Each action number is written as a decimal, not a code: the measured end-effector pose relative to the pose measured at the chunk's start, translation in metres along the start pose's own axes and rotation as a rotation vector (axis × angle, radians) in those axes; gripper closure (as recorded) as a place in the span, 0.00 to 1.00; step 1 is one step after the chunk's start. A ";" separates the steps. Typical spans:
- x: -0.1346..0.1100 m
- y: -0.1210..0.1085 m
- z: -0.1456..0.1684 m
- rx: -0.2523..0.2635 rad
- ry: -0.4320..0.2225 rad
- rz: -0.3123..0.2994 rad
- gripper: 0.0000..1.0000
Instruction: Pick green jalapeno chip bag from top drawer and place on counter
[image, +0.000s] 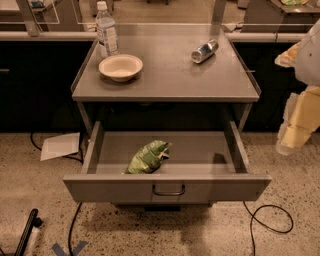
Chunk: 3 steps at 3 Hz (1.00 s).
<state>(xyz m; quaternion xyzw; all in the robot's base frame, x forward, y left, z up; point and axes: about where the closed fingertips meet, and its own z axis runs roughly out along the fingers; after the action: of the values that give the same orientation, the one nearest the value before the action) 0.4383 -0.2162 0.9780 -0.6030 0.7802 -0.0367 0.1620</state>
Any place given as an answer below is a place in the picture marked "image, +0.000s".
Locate dark low wall cabinets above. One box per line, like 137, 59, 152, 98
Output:
0, 41, 92, 132

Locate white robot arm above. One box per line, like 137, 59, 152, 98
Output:
275, 20, 320, 155

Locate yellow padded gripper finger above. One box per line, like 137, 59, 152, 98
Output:
276, 86, 320, 155
274, 43, 300, 68

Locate grey metal cabinet counter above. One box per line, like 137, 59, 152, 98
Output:
72, 23, 260, 129

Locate black drawer handle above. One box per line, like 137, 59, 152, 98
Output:
152, 185, 185, 196

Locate black looped floor cable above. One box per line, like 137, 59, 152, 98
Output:
242, 201, 295, 256

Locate green jalapeno chip bag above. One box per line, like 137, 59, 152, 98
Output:
125, 140, 171, 174

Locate white paper sheet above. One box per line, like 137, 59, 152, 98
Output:
40, 132, 80, 161

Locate grey background desk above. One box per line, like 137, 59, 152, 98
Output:
242, 0, 320, 33

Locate black stand base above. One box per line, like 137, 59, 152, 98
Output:
14, 208, 43, 256

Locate blue tape cross marker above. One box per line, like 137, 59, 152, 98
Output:
51, 240, 89, 256

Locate silver soda can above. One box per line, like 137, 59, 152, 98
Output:
191, 39, 219, 64

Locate clear plastic water bottle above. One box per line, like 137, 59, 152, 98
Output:
96, 1, 118, 58

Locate grey open top drawer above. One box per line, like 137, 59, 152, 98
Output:
63, 121, 271, 205

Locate cream white bowl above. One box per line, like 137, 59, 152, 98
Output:
99, 54, 143, 82

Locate black cable left floor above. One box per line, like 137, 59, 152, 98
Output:
29, 132, 84, 256

